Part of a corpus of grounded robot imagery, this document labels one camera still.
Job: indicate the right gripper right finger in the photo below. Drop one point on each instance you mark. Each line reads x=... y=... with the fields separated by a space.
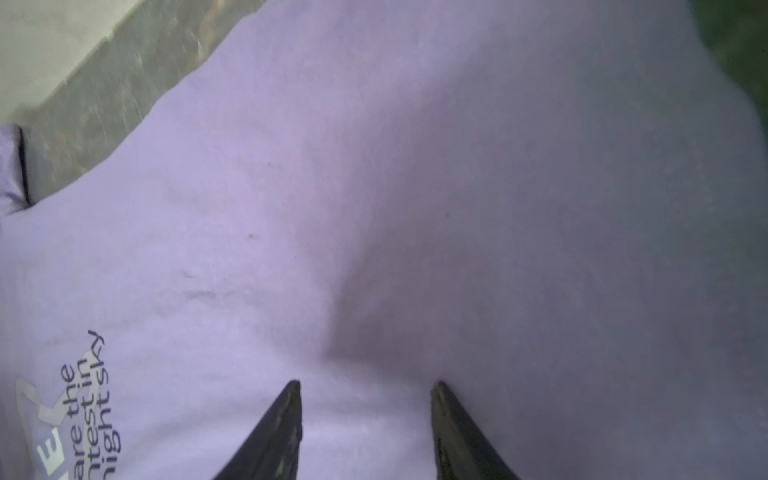
x=462 y=451

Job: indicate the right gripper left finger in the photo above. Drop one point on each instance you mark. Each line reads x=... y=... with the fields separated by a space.
x=271 y=450

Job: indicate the green plastic basket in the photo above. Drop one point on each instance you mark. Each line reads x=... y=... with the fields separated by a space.
x=735 y=33

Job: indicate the purple t shirt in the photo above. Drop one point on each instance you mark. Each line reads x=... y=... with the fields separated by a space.
x=559 y=208

